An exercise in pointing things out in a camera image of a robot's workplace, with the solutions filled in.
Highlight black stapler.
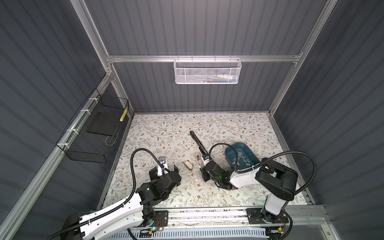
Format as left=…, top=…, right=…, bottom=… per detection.
left=190, top=131, right=208, bottom=155

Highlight teal plastic tray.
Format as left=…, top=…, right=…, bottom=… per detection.
left=225, top=143, right=261, bottom=171

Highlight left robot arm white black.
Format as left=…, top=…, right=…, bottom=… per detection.
left=60, top=166, right=181, bottom=240

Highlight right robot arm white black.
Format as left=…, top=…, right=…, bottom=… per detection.
left=197, top=155, right=298, bottom=224

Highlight staple strips in tray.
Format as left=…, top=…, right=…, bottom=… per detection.
left=237, top=153, right=257, bottom=170

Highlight floral patterned table mat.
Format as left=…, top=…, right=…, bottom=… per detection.
left=103, top=113, right=282, bottom=208

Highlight yellow marker pen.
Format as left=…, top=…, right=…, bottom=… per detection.
left=120, top=108, right=128, bottom=122

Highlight black foam pad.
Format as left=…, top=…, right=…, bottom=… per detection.
left=87, top=113, right=121, bottom=137

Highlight pens in white basket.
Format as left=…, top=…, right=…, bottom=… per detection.
left=201, top=75, right=238, bottom=84

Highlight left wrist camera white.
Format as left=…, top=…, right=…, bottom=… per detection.
left=157, top=157, right=168, bottom=177

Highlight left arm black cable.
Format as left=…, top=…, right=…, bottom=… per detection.
left=46, top=147, right=164, bottom=240

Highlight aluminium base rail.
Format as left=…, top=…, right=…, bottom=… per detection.
left=86, top=206, right=328, bottom=232

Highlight black wire basket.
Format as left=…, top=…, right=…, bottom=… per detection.
left=57, top=91, right=130, bottom=164

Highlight white wire mesh basket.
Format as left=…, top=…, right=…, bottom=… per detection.
left=173, top=57, right=242, bottom=85

